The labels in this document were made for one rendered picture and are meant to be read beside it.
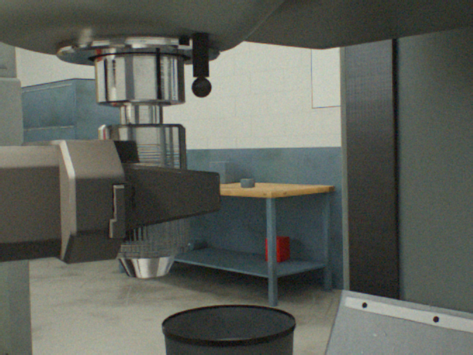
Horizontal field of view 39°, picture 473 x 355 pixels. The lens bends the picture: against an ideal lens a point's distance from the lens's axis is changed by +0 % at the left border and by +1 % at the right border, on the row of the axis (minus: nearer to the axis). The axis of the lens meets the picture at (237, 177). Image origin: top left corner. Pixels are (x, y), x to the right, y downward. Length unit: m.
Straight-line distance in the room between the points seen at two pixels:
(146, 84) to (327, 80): 5.39
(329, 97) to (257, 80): 0.88
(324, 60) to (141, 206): 5.45
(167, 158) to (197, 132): 6.59
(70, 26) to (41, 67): 9.48
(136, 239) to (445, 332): 0.40
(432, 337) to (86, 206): 0.45
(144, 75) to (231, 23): 0.05
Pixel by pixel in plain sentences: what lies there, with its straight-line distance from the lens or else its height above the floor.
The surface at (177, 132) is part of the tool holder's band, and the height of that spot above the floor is 1.26.
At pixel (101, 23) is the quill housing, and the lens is 0.31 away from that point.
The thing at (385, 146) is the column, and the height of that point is 1.25.
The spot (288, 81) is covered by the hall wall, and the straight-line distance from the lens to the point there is 6.02.
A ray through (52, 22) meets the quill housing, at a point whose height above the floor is 1.31.
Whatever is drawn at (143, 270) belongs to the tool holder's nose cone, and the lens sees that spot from 0.36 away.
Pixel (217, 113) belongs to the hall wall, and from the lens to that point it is 6.69.
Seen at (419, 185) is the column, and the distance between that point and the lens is 0.68.
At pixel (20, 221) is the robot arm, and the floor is 1.23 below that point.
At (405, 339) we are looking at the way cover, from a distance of 0.70.
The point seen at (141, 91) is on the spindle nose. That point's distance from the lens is 0.34.
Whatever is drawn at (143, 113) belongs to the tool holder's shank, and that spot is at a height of 1.27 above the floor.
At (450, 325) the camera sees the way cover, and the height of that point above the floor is 1.08.
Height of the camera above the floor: 1.26
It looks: 3 degrees down
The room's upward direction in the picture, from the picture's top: 2 degrees counter-clockwise
